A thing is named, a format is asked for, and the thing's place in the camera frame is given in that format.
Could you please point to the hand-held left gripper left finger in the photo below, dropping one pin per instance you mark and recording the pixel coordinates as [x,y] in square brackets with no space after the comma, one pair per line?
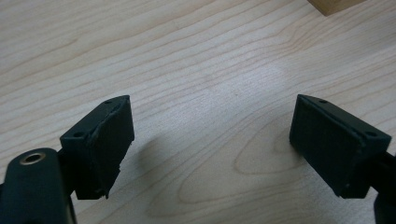
[99,146]

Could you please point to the light wooden block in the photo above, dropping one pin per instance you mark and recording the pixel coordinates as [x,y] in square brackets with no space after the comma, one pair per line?
[334,5]

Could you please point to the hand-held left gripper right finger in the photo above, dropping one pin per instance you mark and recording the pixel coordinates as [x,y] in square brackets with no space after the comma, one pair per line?
[336,149]

